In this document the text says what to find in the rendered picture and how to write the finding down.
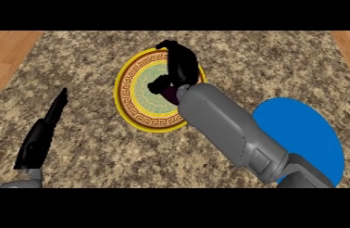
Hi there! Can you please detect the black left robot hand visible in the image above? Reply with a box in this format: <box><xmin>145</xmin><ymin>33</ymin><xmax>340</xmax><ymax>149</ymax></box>
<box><xmin>12</xmin><ymin>87</ymin><xmax>70</xmax><ymax>171</ymax></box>

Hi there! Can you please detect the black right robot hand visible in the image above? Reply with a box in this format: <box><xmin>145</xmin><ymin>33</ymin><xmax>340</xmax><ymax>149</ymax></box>
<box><xmin>148</xmin><ymin>39</ymin><xmax>203</xmax><ymax>95</ymax></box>

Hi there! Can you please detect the purple eggplant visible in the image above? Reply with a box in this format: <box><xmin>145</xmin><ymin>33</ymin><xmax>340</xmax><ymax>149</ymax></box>
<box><xmin>163</xmin><ymin>84</ymin><xmax>180</xmax><ymax>106</ymax></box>

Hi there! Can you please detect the yellow patterned plate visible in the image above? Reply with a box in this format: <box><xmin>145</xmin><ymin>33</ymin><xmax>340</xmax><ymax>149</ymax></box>
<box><xmin>112</xmin><ymin>47</ymin><xmax>208</xmax><ymax>133</ymax></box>

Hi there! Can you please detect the blue plate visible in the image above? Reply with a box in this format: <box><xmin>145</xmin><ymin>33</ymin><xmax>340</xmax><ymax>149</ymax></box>
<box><xmin>251</xmin><ymin>97</ymin><xmax>346</xmax><ymax>188</ymax></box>

